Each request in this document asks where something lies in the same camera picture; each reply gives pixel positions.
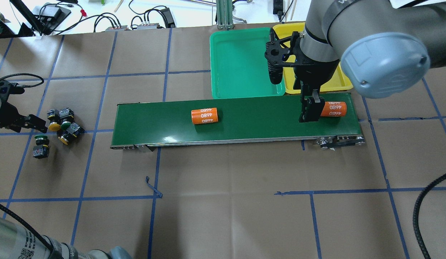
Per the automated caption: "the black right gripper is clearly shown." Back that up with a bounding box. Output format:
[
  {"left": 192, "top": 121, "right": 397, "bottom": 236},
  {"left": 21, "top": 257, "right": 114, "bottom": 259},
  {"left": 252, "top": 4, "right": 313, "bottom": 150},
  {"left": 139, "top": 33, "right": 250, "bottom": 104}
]
[{"left": 264, "top": 28, "right": 338, "bottom": 123}]

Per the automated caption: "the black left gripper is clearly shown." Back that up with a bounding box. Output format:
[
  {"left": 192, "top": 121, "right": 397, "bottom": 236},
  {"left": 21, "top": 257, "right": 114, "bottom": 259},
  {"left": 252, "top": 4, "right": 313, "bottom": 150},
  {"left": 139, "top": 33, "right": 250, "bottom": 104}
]
[{"left": 0, "top": 80, "right": 48, "bottom": 134}]

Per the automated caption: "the orange cylinder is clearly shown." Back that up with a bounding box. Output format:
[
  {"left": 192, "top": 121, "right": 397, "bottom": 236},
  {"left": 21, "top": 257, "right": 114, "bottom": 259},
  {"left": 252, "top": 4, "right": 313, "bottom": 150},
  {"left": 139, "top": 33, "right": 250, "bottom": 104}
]
[
  {"left": 320, "top": 101, "right": 347, "bottom": 117},
  {"left": 191, "top": 108, "right": 219, "bottom": 125}
]

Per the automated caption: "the green push button moved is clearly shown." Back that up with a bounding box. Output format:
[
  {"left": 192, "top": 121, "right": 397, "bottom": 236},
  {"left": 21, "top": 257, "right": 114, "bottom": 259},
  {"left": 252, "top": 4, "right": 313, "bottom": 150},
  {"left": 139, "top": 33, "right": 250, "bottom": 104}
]
[{"left": 32, "top": 135, "right": 49, "bottom": 159}]

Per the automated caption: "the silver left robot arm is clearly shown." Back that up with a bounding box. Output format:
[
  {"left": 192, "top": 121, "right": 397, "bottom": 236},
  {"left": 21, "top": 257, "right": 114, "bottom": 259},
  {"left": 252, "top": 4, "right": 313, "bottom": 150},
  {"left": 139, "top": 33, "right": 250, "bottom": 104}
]
[{"left": 0, "top": 77, "right": 131, "bottom": 259}]

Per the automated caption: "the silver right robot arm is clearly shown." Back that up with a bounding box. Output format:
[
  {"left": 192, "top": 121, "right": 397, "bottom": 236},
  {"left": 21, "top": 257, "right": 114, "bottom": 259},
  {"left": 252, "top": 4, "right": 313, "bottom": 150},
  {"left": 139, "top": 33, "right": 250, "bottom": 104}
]
[{"left": 264, "top": 0, "right": 446, "bottom": 123}]

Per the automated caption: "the yellow push button upper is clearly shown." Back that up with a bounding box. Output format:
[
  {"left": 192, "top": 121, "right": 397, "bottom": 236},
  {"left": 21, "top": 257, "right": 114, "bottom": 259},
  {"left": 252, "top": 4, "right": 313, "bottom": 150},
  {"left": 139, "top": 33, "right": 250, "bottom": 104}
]
[{"left": 47, "top": 109, "right": 62, "bottom": 132}]

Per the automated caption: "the yellow push button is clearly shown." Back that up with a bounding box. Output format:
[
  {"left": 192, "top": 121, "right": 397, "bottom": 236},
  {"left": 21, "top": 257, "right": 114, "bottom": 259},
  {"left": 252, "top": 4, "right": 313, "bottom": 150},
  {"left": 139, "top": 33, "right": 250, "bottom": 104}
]
[
  {"left": 58, "top": 122, "right": 85, "bottom": 145},
  {"left": 47, "top": 109, "right": 62, "bottom": 132}
]

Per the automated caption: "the yellow plastic tray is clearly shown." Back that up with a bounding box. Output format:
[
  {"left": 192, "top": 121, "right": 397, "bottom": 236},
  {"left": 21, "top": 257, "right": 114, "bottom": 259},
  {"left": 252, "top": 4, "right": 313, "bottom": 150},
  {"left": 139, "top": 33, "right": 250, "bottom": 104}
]
[{"left": 265, "top": 22, "right": 353, "bottom": 99}]

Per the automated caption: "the green conveyor belt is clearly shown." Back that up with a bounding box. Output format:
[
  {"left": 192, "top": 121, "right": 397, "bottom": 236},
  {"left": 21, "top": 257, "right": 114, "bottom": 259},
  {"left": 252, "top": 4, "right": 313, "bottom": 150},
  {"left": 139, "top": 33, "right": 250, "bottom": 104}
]
[{"left": 110, "top": 93, "right": 365, "bottom": 150}]

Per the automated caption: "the yellow push button lower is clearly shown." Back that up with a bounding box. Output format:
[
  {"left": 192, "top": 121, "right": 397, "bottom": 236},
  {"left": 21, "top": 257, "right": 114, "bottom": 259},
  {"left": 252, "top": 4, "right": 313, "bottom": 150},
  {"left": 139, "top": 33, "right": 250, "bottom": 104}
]
[{"left": 58, "top": 122, "right": 85, "bottom": 145}]

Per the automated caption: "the green plastic tray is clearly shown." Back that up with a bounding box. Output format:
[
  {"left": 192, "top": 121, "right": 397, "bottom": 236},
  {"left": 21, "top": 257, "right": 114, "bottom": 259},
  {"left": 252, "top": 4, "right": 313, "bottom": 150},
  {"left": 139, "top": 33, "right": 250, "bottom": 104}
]
[{"left": 210, "top": 27, "right": 285, "bottom": 99}]

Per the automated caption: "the black power adapter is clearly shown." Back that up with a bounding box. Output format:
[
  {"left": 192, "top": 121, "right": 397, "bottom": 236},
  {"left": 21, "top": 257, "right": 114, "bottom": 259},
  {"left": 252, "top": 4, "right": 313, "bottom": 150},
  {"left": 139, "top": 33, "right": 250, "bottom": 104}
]
[{"left": 272, "top": 0, "right": 284, "bottom": 16}]

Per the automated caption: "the aluminium frame post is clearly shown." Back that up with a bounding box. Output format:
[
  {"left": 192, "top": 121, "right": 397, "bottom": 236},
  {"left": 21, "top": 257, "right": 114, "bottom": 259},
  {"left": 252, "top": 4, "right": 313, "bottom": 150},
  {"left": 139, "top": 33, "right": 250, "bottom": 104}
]
[{"left": 216, "top": 0, "right": 233, "bottom": 31}]

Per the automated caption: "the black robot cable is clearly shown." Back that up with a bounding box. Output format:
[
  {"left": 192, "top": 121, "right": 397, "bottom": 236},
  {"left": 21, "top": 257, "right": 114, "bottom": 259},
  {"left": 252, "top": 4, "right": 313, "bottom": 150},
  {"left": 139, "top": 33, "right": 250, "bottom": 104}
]
[{"left": 412, "top": 169, "right": 446, "bottom": 259}]

